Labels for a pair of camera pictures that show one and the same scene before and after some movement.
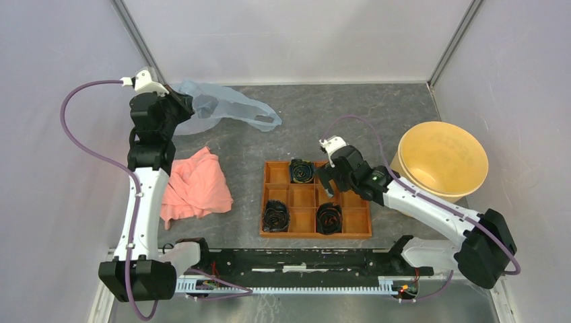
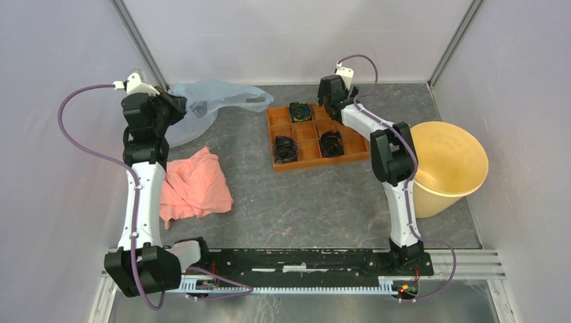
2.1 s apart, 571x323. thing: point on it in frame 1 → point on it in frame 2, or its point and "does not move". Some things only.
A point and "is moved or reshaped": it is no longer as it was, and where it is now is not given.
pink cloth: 196,188 does not move
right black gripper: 324,173 → 320,98
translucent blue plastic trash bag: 213,104 is moved or reshaped
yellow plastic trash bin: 442,157 does not move
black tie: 276,217 → 285,149
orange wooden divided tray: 311,210 → 319,141
